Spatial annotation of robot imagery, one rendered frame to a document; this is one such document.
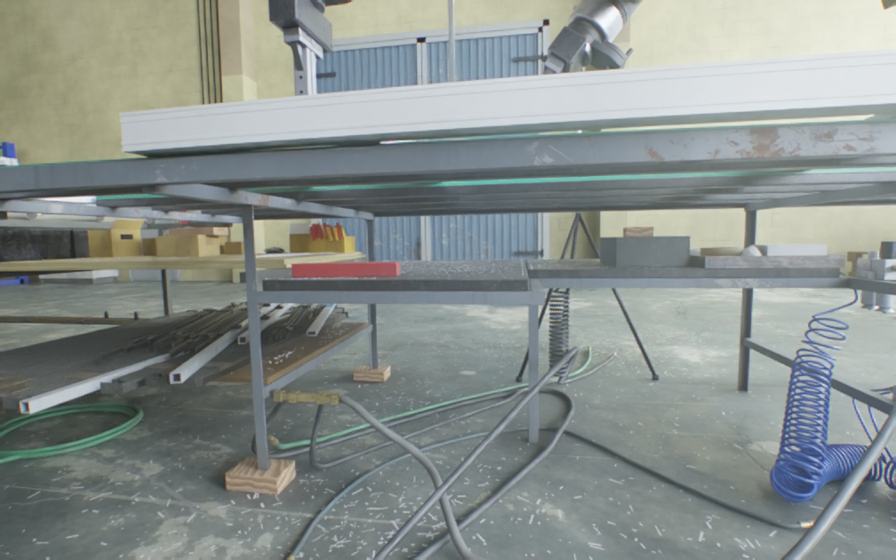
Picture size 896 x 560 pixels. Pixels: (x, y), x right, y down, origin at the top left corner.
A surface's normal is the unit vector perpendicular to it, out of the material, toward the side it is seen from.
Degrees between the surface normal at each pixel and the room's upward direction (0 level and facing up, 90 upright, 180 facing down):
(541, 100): 90
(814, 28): 90
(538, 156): 90
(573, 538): 0
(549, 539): 0
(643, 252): 90
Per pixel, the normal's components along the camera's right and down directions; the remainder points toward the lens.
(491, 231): -0.16, 0.09
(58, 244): 0.99, 0.03
